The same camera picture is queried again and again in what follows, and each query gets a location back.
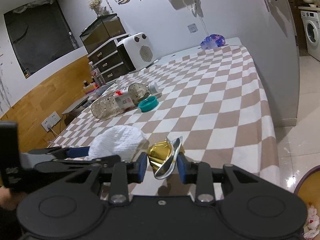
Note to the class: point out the water bottle red label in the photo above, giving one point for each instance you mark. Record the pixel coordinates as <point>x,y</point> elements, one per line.
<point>96,75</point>

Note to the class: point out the yellow trash bin brown rim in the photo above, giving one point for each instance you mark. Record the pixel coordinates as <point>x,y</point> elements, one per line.
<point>308,190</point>

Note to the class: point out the crushed gold can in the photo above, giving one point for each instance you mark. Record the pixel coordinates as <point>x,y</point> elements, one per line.
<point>163,156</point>

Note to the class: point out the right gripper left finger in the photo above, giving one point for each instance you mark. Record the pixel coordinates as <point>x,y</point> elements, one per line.
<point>124,174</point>

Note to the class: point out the grey laptop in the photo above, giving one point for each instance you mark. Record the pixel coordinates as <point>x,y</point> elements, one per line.
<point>81,103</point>

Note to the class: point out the glass fish tank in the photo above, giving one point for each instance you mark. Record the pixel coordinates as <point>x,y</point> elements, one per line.
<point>101,30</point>

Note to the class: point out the teal bottle cap lid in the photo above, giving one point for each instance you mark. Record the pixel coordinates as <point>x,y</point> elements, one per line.
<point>148,104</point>

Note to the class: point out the colourful pop toy box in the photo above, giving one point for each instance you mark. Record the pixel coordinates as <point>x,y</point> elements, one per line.
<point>89,87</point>

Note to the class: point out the purple blue plastic bag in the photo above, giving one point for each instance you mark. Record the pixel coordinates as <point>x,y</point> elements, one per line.
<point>213,41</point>

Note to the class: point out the checkered brown white tablecloth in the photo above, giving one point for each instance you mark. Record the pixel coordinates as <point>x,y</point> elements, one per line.
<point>213,99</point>

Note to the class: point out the person's left hand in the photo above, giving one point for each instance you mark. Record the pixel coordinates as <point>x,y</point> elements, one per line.
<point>10,199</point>

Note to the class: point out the white washing machine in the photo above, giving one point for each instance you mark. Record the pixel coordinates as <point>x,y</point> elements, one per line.
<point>311,26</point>

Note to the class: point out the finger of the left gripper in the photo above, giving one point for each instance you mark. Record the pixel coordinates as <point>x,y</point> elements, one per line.
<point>63,153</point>

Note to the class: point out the white space heater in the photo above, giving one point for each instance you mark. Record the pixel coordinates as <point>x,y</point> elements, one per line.
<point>136,52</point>

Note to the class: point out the black white drawer unit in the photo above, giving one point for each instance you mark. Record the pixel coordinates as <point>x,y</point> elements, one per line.
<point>107,59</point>

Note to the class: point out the clear plastic bottle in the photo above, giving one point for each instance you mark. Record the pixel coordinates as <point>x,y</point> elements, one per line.
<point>124,99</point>

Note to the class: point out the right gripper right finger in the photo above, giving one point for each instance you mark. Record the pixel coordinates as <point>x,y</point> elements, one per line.
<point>199,174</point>

